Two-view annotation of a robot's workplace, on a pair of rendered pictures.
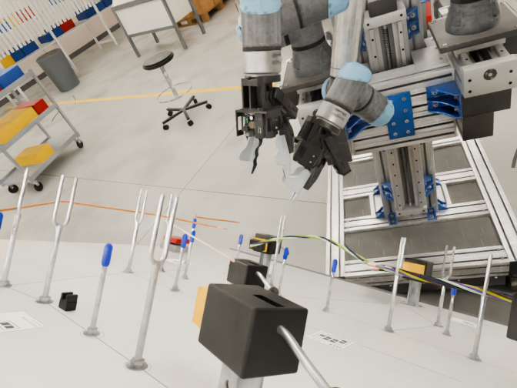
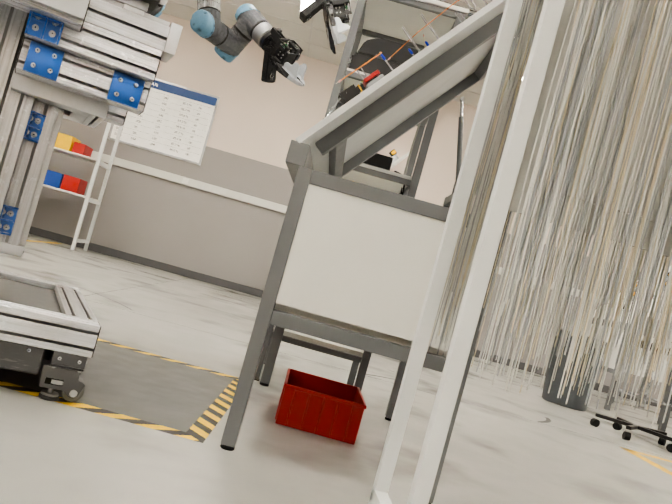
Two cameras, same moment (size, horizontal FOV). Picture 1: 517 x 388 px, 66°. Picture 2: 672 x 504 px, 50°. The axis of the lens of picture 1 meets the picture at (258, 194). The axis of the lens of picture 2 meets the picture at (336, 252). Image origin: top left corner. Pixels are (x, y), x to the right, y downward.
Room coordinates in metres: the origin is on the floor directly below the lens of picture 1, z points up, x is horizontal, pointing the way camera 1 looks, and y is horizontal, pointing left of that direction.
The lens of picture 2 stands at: (2.29, 1.63, 0.53)
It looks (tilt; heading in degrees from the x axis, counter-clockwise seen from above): 2 degrees up; 222
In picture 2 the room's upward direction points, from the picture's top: 16 degrees clockwise
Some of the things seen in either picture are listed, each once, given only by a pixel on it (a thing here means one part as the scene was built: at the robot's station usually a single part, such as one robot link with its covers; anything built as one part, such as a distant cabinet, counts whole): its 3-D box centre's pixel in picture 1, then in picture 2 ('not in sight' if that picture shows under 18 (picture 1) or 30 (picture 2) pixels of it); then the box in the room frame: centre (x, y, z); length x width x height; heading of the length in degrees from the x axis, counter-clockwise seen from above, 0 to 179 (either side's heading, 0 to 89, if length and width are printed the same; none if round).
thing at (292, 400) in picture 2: not in sight; (319, 404); (0.25, -0.08, 0.07); 0.39 x 0.29 x 0.14; 44
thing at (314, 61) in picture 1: (311, 52); not in sight; (1.29, -0.36, 1.21); 0.15 x 0.15 x 0.10
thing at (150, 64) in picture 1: (175, 88); not in sight; (4.14, 0.33, 0.34); 0.58 x 0.55 x 0.69; 166
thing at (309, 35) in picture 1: (299, 19); not in sight; (1.29, -0.35, 1.33); 0.13 x 0.12 x 0.14; 81
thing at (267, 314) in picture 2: not in sight; (356, 321); (0.29, 0.01, 0.40); 1.18 x 0.60 x 0.80; 42
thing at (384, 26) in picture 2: not in sight; (357, 199); (-0.33, -0.69, 0.93); 0.61 x 0.50 x 1.85; 42
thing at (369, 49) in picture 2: not in sight; (382, 66); (-0.22, -0.66, 1.56); 0.30 x 0.23 x 0.19; 134
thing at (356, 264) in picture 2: not in sight; (373, 268); (0.28, 0.02, 0.60); 1.17 x 0.58 x 0.40; 42
